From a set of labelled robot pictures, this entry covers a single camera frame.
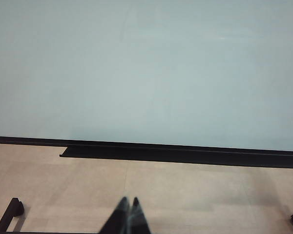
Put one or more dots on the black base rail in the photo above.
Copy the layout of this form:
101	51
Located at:
185	156

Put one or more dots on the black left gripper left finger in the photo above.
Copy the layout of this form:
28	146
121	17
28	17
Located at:
118	219

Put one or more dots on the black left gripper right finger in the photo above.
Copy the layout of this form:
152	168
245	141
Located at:
139	219

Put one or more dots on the large white whiteboard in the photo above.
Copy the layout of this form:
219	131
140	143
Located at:
146	73

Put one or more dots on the black stand base bar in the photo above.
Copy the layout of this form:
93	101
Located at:
6	217

